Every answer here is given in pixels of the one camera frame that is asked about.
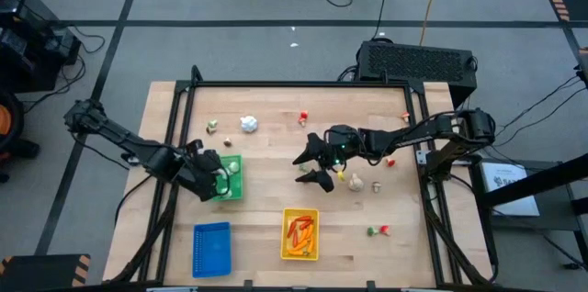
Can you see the black stand beam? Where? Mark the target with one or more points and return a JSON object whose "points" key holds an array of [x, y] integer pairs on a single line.
{"points": [[533, 182]]}

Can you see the white toy garlic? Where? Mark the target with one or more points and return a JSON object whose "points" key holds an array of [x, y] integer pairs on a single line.
{"points": [[356, 183]]}

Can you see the black equipment rack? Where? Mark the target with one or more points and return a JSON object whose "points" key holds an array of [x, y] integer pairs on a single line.
{"points": [[27, 39]]}

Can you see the yellow plastic basket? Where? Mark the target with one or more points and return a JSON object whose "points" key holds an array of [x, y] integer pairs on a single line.
{"points": [[299, 211]]}

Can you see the orange and black machine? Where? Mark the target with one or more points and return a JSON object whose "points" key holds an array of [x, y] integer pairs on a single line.
{"points": [[9, 131]]}

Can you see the white paper sheet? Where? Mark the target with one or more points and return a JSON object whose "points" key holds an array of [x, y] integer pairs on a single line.
{"points": [[507, 188]]}

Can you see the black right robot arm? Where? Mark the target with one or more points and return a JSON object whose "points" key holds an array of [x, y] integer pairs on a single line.
{"points": [[413, 133]]}

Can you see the green toy mushroom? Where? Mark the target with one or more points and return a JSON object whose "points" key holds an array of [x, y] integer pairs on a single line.
{"points": [[211, 126]]}

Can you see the red toy pepper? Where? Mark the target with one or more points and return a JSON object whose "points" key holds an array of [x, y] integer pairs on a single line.
{"points": [[292, 229], [303, 219]]}

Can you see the black table frame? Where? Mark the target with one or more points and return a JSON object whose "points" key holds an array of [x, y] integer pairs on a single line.
{"points": [[298, 84]]}

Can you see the white toy vegetable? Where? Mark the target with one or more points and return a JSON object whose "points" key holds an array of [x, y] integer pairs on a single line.
{"points": [[222, 175], [233, 167]]}

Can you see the small yellow toy vegetable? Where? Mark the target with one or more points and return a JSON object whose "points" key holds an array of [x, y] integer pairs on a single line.
{"points": [[341, 175]]}

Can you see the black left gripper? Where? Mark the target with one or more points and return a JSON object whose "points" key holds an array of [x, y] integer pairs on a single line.
{"points": [[193, 168]]}

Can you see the black computer case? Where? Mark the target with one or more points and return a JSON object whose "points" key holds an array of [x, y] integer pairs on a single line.
{"points": [[415, 69]]}

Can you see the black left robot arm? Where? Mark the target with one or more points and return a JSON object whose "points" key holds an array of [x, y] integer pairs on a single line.
{"points": [[119, 138]]}

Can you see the orange toy pepper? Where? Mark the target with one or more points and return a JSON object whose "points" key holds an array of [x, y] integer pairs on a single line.
{"points": [[303, 233], [296, 251], [311, 242]]}

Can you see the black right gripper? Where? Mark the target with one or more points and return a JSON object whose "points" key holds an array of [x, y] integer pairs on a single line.
{"points": [[344, 145]]}

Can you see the blue plastic basket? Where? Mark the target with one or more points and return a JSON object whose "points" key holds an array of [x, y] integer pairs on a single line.
{"points": [[211, 250]]}

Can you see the small brown toy mushroom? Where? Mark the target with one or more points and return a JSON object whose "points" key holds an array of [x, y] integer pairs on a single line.
{"points": [[228, 142]]}

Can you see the green plastic basket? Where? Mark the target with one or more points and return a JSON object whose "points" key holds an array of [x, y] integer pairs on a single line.
{"points": [[235, 186]]}

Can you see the hazard striped block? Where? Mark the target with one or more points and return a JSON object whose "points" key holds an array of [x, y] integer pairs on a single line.
{"points": [[41, 273]]}

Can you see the red toy mushroom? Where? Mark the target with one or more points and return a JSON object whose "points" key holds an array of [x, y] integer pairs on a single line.
{"points": [[303, 118], [405, 116], [390, 162], [386, 230]]}

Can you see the small green toy vegetable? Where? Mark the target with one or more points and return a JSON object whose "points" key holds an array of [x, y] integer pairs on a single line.
{"points": [[305, 168]]}

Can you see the small pale toy mushroom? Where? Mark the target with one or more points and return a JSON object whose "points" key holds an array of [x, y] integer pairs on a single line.
{"points": [[376, 187]]}

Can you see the white toy cauliflower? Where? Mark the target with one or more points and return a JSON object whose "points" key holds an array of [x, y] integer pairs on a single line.
{"points": [[249, 124]]}

